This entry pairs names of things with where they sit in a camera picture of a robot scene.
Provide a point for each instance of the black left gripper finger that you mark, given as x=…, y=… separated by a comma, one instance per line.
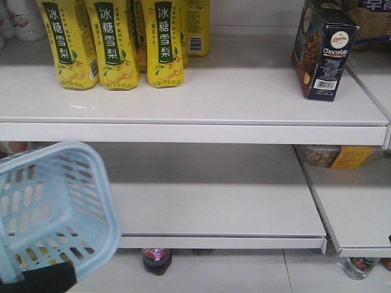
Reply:
x=55, y=278

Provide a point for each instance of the light blue plastic basket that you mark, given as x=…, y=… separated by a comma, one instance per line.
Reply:
x=56, y=206

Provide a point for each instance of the dark blue Chocofello cookie box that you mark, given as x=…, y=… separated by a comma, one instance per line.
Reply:
x=323, y=43

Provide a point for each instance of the dark cola bottle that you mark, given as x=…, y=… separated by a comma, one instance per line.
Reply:
x=156, y=260

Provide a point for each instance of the white supermarket shelving unit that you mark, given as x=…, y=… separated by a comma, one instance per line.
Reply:
x=206, y=169

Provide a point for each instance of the yellow pear drink bottle right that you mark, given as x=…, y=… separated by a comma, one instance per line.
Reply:
x=165, y=67

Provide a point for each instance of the yellow pear drink bottle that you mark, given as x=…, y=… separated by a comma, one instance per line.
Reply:
x=165, y=67
x=68, y=27
x=113, y=38

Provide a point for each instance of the yellow pear drink bottle left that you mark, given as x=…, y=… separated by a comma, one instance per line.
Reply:
x=68, y=27

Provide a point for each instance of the yellow pear drink bottle middle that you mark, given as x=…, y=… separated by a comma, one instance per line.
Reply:
x=113, y=38

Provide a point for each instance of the clear bottle lower right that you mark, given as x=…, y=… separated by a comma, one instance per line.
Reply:
x=359, y=268

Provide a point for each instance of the clear yellow cookie tub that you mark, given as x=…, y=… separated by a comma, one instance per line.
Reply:
x=339, y=156

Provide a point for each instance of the blue cracker package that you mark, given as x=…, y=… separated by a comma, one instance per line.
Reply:
x=373, y=19

